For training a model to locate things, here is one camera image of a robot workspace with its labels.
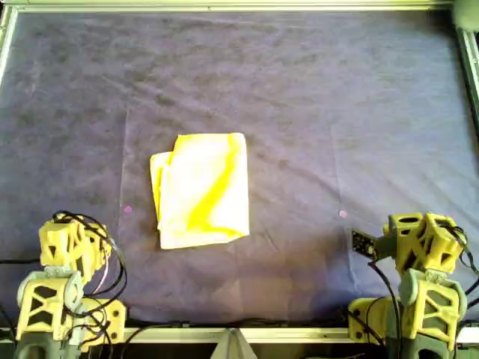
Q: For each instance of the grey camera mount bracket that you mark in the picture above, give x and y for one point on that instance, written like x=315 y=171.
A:
x=383 y=243

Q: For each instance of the purple table cover sheet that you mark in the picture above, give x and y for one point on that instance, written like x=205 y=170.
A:
x=56 y=131

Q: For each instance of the small pink dot sticker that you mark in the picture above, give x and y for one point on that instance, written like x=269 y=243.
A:
x=128 y=209
x=343 y=214

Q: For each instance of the aluminium table frame rail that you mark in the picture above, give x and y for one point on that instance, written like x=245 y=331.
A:
x=299 y=334
x=7 y=45
x=469 y=67
x=224 y=5

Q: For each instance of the grey rounded blurry object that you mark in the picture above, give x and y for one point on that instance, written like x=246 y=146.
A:
x=466 y=13

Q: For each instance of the grey wedge-shaped mount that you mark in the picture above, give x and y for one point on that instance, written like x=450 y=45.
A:
x=230 y=346

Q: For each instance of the yellow microfibre cloth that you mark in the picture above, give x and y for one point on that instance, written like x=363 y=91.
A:
x=204 y=190

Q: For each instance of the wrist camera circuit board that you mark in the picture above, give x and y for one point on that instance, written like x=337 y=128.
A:
x=362 y=243

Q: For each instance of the yellow lattice left robot arm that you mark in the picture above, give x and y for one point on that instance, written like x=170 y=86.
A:
x=48 y=310

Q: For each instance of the yellow lattice right robot arm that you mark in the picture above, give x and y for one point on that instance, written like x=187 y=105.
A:
x=434 y=314

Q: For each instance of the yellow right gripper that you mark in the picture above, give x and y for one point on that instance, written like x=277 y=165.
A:
x=396 y=233

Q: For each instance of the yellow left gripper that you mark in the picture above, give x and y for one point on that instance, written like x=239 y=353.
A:
x=98 y=247

